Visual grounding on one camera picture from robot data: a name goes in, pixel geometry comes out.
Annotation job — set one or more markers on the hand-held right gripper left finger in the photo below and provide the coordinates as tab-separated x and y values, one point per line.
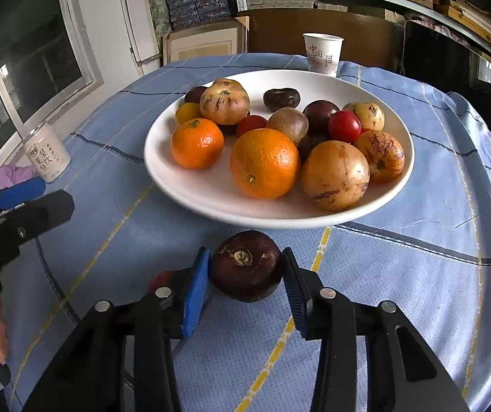
196	292

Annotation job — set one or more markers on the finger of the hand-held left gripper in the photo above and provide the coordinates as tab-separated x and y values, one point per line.
20	193
43	212

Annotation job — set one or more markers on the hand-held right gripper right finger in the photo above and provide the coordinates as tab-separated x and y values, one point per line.
294	296

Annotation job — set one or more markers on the dark brown fruit tan scar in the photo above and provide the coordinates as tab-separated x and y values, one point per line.
245	271

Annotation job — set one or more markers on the white plate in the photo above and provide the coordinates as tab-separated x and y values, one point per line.
194	193

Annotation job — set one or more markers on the large orange tan pepino melon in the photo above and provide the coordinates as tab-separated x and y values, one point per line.
334	175

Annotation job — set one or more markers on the large orange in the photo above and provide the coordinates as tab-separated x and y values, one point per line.
264	163

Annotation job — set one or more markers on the mandarin with green stem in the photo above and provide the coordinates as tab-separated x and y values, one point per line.
197	143

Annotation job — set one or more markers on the dark purple round fruit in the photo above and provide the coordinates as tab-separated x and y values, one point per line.
311	143

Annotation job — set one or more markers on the orange speckled pepino melon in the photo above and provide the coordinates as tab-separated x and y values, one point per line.
379	154

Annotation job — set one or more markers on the tan oval fruit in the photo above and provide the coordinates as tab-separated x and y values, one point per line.
287	125

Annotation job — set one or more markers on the small yellow citrus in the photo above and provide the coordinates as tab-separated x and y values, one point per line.
187	113

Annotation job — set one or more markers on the smooth purple plum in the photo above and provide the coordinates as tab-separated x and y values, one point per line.
319	113

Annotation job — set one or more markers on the tan streaked pepino melon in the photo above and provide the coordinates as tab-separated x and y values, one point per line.
224	101

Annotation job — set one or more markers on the small pale pepino melon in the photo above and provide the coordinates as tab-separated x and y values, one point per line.
370	116

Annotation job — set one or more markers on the wrinkled dark brown fruit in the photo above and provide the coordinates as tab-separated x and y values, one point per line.
282	98

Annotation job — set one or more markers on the pink jacket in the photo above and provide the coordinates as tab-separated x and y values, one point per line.
9	178

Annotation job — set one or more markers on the white beverage can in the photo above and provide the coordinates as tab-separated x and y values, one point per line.
47	154

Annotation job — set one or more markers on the white framed window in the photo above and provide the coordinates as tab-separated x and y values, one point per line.
35	51

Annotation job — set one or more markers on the white leaning strip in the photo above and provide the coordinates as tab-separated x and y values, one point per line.
138	17

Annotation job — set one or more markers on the grey green stone slab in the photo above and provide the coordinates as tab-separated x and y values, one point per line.
157	4

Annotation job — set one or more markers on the white paper cup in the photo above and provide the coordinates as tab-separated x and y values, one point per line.
323	55

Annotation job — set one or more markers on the stack of blue patterned boxes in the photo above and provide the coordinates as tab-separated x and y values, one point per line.
198	4

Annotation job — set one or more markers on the brown board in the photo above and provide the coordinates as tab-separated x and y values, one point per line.
279	34

